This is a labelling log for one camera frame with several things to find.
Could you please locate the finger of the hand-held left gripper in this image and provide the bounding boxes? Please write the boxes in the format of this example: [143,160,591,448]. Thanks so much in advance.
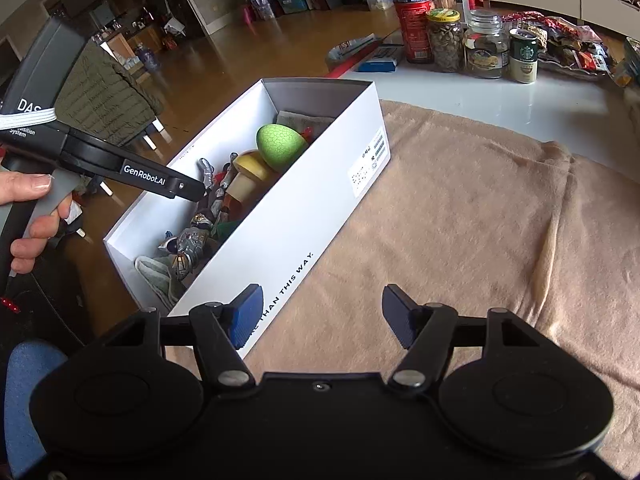
[172,172,207,203]

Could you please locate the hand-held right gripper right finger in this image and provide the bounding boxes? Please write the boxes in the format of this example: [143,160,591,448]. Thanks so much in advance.
[381,284,547,395]

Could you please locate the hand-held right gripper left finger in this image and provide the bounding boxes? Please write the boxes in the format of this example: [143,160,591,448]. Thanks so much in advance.
[100,283,265,392]

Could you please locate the silver robot figure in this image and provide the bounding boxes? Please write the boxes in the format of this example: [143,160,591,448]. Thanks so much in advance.
[197,152,240,221]
[159,212,221,281]

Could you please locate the yellow orange-spotted mushroom toy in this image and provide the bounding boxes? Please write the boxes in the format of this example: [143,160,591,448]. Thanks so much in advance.
[226,151,281,202]

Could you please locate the green toy egg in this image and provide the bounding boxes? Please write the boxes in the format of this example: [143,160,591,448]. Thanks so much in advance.
[256,123,308,172]

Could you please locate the white cardboard box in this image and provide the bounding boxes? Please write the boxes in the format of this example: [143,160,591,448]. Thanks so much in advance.
[103,78,392,361]

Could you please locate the person's left hand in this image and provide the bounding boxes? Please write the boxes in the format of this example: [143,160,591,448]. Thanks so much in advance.
[0,171,75,275]

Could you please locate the olive quilted jacket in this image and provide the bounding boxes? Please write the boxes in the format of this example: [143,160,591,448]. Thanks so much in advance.
[52,40,166,148]

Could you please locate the beige blanket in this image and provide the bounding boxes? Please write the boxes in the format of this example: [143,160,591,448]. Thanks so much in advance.
[165,100,640,480]

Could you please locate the red stick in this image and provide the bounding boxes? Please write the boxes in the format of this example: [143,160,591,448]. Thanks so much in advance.
[322,42,381,78]

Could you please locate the small blue box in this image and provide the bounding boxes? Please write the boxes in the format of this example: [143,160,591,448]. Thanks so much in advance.
[359,57,399,73]

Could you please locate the person's blue trouser leg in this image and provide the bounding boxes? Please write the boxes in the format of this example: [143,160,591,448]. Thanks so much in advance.
[5,340,68,478]

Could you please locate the red drink can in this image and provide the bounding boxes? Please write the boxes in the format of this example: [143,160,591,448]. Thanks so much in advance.
[393,0,435,64]

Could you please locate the yellow-lid jar of seeds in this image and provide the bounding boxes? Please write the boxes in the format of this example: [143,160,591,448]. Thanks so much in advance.
[426,8,466,73]

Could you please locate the labelled glass jar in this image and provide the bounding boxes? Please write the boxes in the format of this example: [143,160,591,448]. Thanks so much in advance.
[463,8,508,79]

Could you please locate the green white coffee can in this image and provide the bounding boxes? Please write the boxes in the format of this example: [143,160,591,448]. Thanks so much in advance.
[508,27,540,84]

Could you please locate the tray of snack packets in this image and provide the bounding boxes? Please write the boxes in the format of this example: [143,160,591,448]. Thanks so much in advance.
[502,10,640,88]

